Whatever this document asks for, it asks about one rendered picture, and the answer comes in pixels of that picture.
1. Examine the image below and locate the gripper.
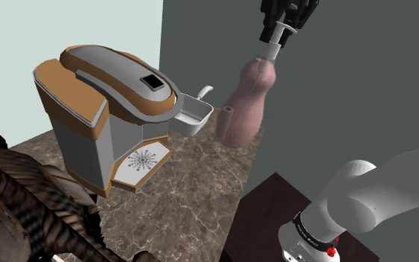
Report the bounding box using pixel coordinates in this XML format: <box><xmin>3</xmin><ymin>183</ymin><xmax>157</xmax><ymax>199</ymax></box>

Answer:
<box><xmin>259</xmin><ymin>0</ymin><xmax>320</xmax><ymax>49</ymax></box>

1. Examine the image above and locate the pink pump soap bottle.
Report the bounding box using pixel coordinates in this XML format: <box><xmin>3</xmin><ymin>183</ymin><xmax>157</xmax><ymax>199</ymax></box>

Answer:
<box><xmin>216</xmin><ymin>21</ymin><xmax>299</xmax><ymax>149</ymax></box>

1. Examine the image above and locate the small pink cylinder cup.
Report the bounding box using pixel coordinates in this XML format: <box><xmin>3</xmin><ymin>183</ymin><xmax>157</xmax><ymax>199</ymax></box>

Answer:
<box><xmin>217</xmin><ymin>106</ymin><xmax>236</xmax><ymax>143</ymax></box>

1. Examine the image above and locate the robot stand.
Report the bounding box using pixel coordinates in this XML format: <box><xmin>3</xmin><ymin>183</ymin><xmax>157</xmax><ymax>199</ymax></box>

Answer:
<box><xmin>219</xmin><ymin>172</ymin><xmax>380</xmax><ymax>262</ymax></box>

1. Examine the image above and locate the grey and orange coffee machine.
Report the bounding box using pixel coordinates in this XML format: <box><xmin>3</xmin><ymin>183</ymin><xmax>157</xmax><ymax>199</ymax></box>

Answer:
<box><xmin>32</xmin><ymin>44</ymin><xmax>182</xmax><ymax>199</ymax></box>

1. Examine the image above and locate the brown striped figure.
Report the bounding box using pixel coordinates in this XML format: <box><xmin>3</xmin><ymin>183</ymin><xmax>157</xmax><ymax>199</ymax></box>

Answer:
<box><xmin>0</xmin><ymin>131</ymin><xmax>161</xmax><ymax>262</ymax></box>

